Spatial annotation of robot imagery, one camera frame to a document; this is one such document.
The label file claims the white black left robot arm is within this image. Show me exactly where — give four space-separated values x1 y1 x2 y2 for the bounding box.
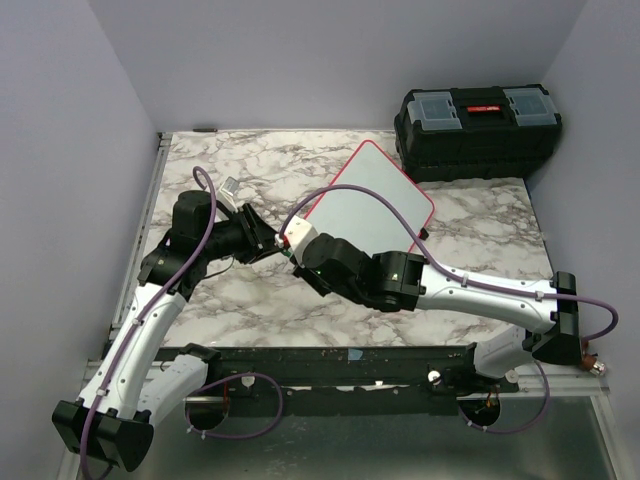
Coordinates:
52 190 278 472

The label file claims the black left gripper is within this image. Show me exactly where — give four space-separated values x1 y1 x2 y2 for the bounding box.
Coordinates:
201 203 281 265

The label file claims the pink framed whiteboard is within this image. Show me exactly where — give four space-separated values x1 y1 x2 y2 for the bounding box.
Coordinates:
305 140 435 255

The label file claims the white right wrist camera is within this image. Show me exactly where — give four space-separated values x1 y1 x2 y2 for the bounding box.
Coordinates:
275 215 318 255

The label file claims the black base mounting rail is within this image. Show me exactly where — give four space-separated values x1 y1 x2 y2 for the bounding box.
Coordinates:
156 346 519 428

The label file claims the black plastic toolbox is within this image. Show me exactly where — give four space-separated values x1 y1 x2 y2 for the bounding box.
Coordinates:
394 84 563 183

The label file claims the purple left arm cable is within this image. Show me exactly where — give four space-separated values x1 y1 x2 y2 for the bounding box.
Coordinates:
79 165 286 480

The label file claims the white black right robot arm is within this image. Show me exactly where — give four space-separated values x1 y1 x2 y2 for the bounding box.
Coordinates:
285 231 583 392

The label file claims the aluminium frame extrusion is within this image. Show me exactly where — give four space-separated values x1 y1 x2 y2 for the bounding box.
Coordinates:
54 132 174 480

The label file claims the blue tape piece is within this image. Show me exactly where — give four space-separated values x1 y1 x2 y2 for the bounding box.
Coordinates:
347 348 364 362

